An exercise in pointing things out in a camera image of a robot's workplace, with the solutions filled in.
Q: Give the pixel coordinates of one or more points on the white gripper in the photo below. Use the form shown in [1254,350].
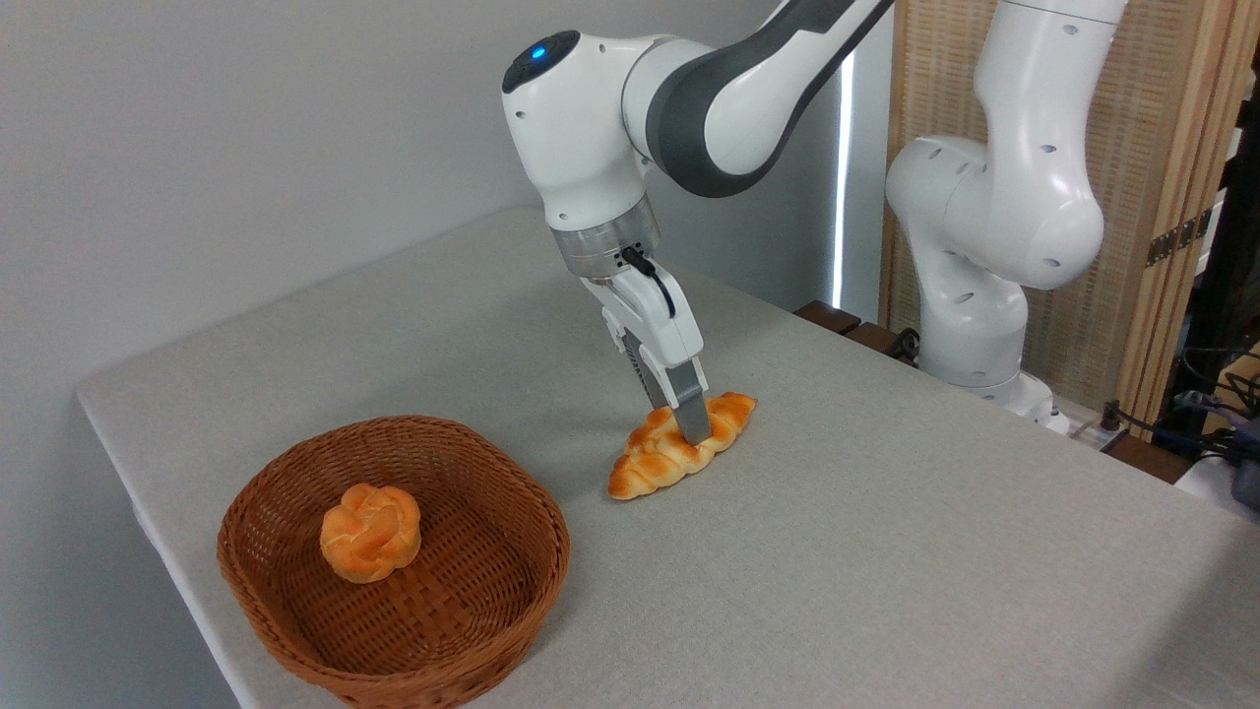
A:
[655,320]

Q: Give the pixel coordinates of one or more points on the long braided bread loaf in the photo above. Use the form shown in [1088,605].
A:
[650,468]

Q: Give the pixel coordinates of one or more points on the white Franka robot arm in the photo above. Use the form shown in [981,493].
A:
[1004,197]

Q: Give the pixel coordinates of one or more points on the brown wicker basket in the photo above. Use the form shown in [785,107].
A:
[463,591]

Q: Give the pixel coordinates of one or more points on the round knotted bread roll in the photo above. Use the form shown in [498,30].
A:
[370,532]

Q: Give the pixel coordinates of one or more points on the dark wooden block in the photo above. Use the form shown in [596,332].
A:
[827,315]
[876,340]
[1147,458]

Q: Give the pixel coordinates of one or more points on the grey tablecloth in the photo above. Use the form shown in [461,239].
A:
[837,551]

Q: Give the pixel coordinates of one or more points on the metal screen hinge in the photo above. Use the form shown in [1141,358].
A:
[1176,238]

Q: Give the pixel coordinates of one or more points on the bamboo folding screen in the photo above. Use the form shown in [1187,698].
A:
[1162,118]

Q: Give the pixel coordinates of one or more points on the black metal stand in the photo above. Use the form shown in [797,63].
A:
[1226,246]

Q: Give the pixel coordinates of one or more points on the blue grey device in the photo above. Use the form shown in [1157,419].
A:
[1248,473]

